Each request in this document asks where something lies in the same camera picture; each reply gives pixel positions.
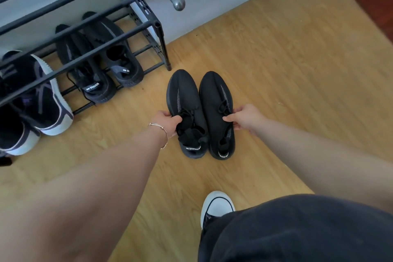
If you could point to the person's right hand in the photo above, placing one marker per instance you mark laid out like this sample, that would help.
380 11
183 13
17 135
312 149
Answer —
247 119

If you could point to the person's left hand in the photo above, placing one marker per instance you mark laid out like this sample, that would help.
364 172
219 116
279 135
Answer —
161 123

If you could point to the person's right thumb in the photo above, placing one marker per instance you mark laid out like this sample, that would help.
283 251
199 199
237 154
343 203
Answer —
230 117

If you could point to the person's left thumb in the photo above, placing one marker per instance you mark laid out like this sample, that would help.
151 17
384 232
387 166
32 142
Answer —
176 120

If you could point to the black knit sneaker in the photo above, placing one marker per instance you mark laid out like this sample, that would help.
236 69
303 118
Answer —
184 96
215 93
92 86
129 70

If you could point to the person's right forearm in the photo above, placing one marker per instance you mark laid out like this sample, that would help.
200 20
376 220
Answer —
322 160

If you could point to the person's left forearm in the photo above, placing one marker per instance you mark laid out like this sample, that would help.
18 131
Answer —
92 191

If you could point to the person's white canvas shoe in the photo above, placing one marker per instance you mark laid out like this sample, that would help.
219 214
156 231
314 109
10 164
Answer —
216 205

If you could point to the black metal shoe rack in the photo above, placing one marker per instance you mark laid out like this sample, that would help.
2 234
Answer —
135 30

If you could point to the black sneaker with white sole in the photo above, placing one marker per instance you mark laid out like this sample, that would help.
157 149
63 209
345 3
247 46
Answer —
15 139
46 108

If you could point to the person's dark grey trousers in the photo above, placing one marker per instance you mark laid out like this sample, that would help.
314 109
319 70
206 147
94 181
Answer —
307 231

